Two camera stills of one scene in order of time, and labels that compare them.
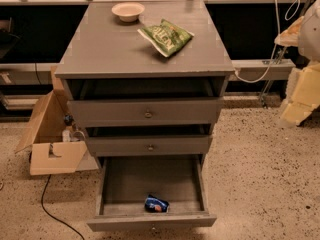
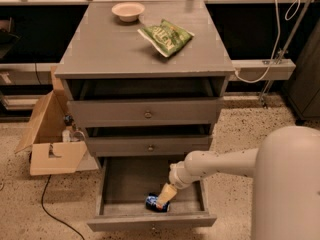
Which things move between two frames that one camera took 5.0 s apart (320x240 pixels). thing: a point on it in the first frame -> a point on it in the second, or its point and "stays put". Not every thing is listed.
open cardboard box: (49, 153) stays put
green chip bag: (167, 37) stays put
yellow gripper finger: (302, 93) -> (179, 179)
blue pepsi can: (154, 204) stays put
